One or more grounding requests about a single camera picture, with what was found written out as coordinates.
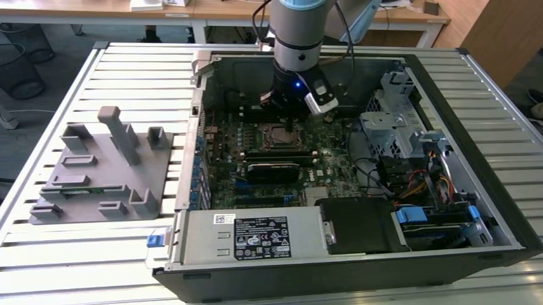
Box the copper cable sleeve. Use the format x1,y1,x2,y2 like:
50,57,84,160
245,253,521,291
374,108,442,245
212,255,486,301
316,54,348,67

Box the green motherboard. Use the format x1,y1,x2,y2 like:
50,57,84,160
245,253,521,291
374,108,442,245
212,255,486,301
197,106,385,211

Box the grey parts rack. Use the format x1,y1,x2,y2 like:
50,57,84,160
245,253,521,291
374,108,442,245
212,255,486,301
28,106,174,226

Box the person leg dark shoe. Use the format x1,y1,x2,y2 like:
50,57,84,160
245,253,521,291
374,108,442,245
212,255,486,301
525,88,543,121

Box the silver power supply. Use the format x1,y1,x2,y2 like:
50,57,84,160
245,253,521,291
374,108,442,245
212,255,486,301
166,206,336,266

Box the black expansion slot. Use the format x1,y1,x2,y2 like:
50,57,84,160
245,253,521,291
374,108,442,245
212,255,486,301
234,196,285,206

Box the black expansion card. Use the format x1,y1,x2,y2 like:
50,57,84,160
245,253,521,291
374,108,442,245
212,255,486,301
244,162,300,185

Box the silver chipset heatsink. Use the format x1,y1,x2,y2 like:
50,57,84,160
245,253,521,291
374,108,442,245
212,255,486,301
304,187,329,204

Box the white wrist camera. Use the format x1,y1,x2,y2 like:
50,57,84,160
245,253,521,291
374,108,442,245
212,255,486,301
302,72,338,116

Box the CPU socket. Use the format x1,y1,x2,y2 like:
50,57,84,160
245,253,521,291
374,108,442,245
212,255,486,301
260,123,305,151

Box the black mesh bin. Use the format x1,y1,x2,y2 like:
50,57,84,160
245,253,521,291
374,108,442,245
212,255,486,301
0,22,56,63
0,43,45,101

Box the wooden cabinet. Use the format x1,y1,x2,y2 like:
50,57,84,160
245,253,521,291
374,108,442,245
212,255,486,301
432,0,543,90

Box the black open PC case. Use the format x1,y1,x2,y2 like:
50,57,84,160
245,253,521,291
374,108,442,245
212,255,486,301
150,50,543,304

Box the yellow red wire bundle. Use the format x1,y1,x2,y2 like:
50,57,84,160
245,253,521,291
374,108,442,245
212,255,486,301
392,151,457,206

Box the white furniture foot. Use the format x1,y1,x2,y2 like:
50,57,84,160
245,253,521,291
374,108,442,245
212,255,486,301
0,103,20,130

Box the metal socket cover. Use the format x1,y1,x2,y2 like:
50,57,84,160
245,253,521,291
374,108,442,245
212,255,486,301
261,123,304,149

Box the silver drive cage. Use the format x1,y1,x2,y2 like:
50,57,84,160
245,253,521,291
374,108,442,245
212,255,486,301
357,71,429,159

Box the black chair base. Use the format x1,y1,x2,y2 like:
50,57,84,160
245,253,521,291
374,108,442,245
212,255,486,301
137,27,162,44

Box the silver CPU green board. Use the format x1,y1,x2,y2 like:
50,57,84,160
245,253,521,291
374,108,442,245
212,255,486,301
270,126,298,144

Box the blue disk carrier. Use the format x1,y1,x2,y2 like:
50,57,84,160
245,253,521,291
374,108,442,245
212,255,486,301
393,205,469,250

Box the black wire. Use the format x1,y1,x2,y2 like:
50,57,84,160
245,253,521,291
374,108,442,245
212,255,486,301
345,119,397,200

